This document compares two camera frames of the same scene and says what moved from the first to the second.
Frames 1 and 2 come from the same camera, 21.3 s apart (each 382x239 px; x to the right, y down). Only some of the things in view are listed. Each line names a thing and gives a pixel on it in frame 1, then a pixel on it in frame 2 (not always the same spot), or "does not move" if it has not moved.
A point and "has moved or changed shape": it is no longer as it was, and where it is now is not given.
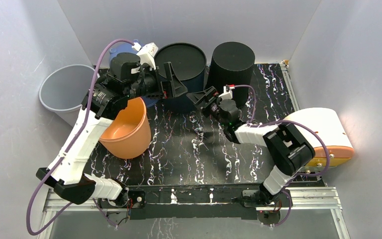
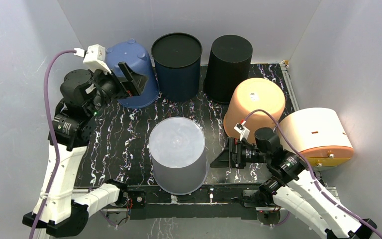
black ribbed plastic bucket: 232,65 has moved or changed shape
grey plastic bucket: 63,90 has moved or changed shape
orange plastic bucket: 128,135 to 252,94
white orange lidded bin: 326,123 does not move
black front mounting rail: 161,202 does not move
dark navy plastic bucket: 189,61 has moved or changed shape
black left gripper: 178,88 to 134,83
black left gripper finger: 203,98 to 224,160
